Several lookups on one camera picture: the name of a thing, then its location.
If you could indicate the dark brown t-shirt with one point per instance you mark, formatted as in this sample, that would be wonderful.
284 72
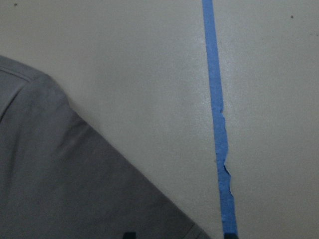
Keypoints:
60 179

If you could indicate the brown paper table cover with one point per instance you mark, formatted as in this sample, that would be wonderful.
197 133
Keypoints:
215 102

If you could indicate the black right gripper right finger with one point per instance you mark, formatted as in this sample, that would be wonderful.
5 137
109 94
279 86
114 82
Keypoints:
231 236

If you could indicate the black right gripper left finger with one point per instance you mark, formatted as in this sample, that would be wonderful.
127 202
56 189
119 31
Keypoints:
129 235

